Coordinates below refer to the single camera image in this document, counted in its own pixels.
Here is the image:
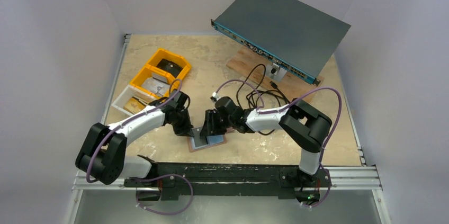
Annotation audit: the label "wooden board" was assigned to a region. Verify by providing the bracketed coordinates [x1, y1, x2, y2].
[226, 47, 328, 100]

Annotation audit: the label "aluminium frame rail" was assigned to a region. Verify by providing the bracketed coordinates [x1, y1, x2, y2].
[73, 163, 382, 190]

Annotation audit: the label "grey socket box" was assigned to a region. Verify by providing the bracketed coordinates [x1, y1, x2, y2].
[265, 63, 287, 82]

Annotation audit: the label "yellow bin with black item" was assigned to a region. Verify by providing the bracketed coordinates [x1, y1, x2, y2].
[146, 48, 192, 79]

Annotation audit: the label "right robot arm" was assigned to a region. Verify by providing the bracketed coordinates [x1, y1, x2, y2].
[200, 93, 332, 185]

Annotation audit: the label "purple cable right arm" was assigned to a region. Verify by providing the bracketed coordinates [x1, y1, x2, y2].
[214, 79, 343, 209]

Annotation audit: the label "black item in bin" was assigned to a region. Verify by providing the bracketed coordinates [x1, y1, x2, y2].
[156, 59, 183, 78]

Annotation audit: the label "yellow bin with cards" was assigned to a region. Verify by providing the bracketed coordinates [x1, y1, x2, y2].
[130, 66, 175, 99]

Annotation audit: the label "grey credit cards in bin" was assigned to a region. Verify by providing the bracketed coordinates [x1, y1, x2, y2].
[141, 73, 170, 97]

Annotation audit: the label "yellow cards in white bin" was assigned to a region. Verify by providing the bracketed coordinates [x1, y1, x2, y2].
[123, 96, 148, 114]

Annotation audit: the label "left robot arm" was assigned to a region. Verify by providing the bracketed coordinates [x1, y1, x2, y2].
[75, 89, 193, 186]

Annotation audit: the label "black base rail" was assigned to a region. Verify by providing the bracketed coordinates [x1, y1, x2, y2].
[124, 162, 332, 203]

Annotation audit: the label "black cable with USB plug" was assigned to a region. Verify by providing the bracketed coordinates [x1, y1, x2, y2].
[237, 62, 294, 136]

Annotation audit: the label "white plastic bin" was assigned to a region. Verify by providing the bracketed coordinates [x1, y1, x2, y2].
[112, 85, 156, 116]

